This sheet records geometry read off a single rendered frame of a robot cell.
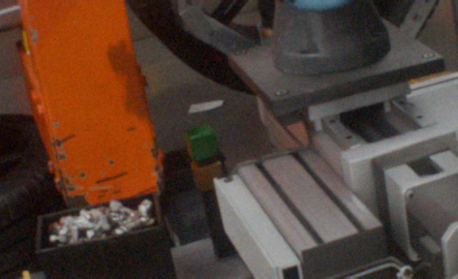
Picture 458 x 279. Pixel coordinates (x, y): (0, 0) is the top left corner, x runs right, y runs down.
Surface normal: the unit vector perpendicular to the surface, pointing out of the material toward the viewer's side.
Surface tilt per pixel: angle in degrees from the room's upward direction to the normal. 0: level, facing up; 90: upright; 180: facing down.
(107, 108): 90
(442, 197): 0
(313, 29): 72
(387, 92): 90
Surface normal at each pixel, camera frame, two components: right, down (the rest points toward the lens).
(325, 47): -0.15, 0.08
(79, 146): 0.27, 0.29
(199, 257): -0.19, -0.92
